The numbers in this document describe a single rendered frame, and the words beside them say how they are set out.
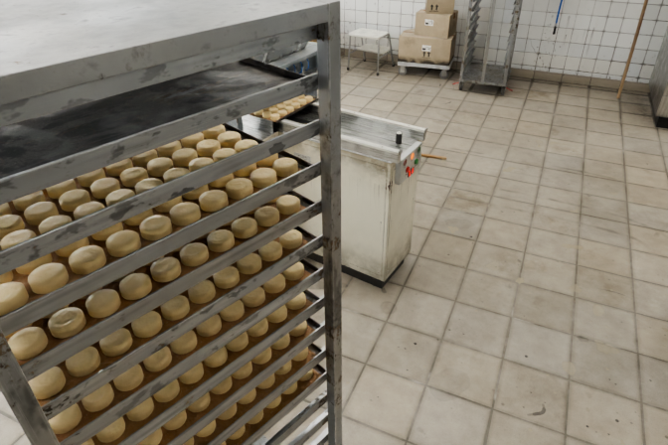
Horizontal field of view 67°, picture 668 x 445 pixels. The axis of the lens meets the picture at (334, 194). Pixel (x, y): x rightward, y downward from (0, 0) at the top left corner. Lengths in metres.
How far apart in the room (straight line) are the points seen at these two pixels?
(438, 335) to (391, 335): 0.24
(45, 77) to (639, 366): 2.74
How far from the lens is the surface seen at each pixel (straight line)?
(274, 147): 0.90
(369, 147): 2.46
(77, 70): 0.66
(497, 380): 2.61
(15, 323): 0.80
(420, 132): 2.64
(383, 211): 2.58
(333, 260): 1.11
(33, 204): 1.04
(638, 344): 3.04
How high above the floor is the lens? 1.99
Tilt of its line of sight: 32 degrees down
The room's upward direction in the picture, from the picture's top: 1 degrees counter-clockwise
